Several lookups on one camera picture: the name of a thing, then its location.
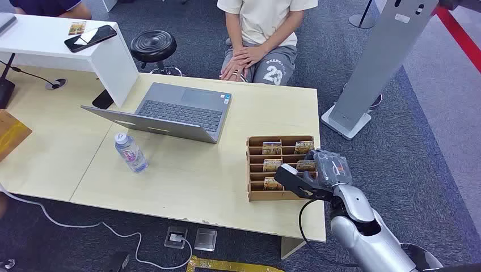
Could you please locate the person's left hand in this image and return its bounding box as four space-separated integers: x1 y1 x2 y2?
232 45 268 69

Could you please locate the person's right hand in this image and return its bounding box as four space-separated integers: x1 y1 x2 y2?
219 56 250 82

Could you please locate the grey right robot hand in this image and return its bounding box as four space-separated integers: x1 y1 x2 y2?
305 148 353 189

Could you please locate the seated person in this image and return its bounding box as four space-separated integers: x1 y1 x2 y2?
217 0 319 86

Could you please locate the wooden card holder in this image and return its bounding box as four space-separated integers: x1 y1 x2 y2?
246 135 319 202

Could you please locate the person at desk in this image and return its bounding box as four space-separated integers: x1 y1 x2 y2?
9 0 93 20

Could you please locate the grey open laptop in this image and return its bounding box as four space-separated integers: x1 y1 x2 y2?
80 82 233 145

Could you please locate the black round stool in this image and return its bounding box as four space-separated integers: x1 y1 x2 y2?
130 29 184 77

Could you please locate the wooden table leg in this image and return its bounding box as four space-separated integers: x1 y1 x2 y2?
280 236 307 260

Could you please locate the grey kiosk stand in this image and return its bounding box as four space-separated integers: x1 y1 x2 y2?
320 0 440 141

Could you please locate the clear plastic water bottle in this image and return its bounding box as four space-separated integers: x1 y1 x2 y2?
114 132 149 174

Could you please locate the black smartphone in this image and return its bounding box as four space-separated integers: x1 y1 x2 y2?
92 89 115 111
64 24 118 53

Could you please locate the yellow floor tape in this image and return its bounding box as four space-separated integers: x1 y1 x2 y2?
185 256 285 272

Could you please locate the metal floor socket cover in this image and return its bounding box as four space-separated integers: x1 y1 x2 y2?
193 228 218 252

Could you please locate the floor socket box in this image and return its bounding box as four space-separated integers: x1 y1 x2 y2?
163 226 189 250

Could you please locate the red barrier belt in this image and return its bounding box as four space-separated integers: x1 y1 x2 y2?
432 5 481 74

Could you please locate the white desk riser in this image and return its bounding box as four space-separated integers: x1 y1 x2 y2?
0 14 140 108

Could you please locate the black monitor stand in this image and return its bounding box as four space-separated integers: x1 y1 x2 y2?
0 52 16 109

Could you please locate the wooden box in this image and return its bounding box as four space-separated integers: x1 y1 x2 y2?
0 109 33 163

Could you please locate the closed grey laptop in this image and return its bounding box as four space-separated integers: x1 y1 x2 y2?
0 12 18 36

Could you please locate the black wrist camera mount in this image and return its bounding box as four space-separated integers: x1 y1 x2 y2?
273 163 335 202

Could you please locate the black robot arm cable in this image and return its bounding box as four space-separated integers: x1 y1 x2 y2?
298 199 360 269

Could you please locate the grey stanchion post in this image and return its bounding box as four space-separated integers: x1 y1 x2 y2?
348 0 377 29

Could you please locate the grey cable grommet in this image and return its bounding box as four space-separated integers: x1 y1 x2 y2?
45 78 67 91

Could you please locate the black desk cable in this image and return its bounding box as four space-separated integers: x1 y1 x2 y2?
0 59 61 90

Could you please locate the white power cable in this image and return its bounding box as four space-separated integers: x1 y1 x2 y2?
0 184 193 271

